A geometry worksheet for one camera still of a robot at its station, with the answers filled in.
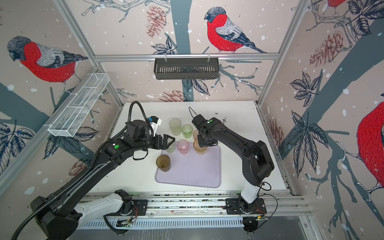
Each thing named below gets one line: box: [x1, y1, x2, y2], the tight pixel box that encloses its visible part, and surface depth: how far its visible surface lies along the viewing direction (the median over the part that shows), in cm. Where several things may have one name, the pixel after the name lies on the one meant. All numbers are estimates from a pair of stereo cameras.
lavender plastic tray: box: [155, 142, 221, 188], surface depth 88 cm
